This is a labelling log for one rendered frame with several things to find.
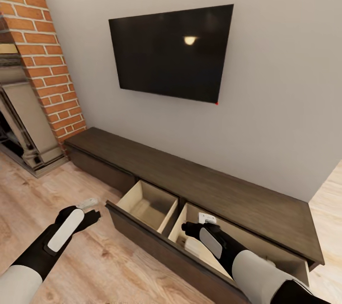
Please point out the pillar candle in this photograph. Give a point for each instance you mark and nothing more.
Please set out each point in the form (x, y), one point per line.
(268, 261)
(193, 245)

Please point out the wall mounted tv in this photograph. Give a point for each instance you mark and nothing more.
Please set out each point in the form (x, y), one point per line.
(180, 53)

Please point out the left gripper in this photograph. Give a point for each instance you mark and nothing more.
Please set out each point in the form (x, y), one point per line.
(91, 217)

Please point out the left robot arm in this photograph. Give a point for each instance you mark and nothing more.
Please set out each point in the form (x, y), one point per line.
(20, 282)

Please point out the wood fireplace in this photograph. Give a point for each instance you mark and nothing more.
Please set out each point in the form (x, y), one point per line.
(25, 134)

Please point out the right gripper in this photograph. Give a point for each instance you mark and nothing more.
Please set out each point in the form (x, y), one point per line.
(191, 229)

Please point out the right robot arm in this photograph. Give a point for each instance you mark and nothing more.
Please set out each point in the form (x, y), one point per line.
(261, 282)

